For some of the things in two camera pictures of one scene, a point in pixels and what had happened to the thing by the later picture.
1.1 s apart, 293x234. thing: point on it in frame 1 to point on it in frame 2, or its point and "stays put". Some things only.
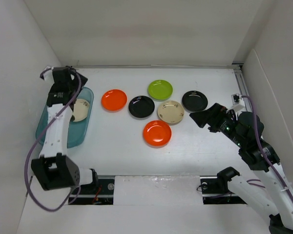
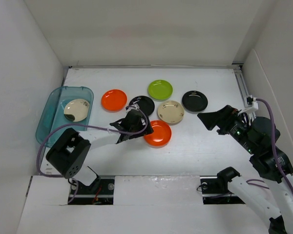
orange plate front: [157, 134] stays put
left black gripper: [83, 81] to [148, 130]
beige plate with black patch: [81, 109] stays put
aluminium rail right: [242, 85] stays put
